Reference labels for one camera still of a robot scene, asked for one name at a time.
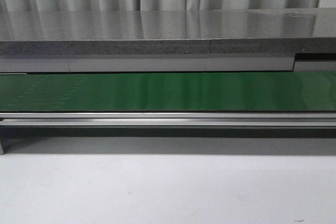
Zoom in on green conveyor belt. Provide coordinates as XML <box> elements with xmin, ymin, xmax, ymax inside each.
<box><xmin>1</xmin><ymin>71</ymin><xmax>335</xmax><ymax>112</ymax></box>

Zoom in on grey stone countertop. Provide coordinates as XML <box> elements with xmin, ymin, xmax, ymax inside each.
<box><xmin>0</xmin><ymin>7</ymin><xmax>336</xmax><ymax>73</ymax></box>

